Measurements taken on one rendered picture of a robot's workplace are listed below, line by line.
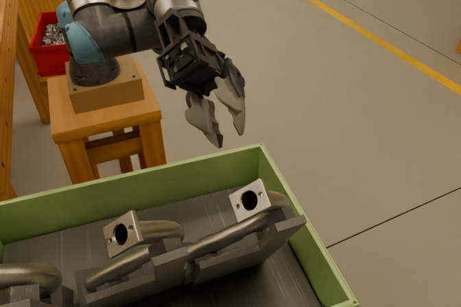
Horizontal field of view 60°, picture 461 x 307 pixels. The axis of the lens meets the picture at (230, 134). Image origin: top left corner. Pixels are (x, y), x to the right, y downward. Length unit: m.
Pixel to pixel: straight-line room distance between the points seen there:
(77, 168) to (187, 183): 0.49
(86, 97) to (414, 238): 1.58
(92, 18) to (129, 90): 0.53
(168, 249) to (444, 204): 1.92
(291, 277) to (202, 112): 0.41
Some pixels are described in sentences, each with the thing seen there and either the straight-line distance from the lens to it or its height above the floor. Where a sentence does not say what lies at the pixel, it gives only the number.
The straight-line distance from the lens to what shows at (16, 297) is 0.56.
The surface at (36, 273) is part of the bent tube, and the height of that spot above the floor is 1.13.
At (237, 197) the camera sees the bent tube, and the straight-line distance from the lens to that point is 0.54.
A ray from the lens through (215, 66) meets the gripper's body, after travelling 0.59.
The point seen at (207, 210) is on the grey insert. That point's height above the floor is 0.85.
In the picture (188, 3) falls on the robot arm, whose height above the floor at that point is 1.34.
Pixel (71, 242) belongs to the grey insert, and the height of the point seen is 0.85.
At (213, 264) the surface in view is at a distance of 0.64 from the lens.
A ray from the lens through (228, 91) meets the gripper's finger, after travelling 0.58.
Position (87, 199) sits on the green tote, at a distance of 0.92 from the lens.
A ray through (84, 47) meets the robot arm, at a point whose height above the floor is 1.25.
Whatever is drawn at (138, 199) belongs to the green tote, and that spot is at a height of 0.88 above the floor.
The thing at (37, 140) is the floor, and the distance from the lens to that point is 2.67.
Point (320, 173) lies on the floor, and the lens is 2.26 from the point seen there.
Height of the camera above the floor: 1.58
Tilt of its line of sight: 40 degrees down
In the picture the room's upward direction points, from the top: straight up
